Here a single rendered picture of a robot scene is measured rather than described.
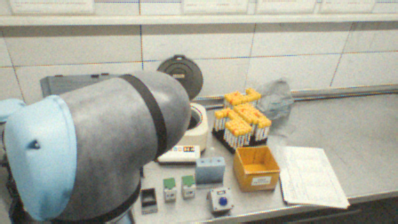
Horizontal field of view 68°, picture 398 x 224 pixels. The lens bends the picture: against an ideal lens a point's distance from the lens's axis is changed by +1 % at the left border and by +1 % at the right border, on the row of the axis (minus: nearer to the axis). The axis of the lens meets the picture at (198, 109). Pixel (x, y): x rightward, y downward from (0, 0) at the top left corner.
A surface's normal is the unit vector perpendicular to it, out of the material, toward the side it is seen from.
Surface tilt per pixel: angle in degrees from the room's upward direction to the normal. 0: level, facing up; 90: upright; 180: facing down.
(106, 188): 81
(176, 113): 66
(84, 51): 90
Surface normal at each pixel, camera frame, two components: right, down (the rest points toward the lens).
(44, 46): 0.22, 0.56
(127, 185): 0.88, 0.18
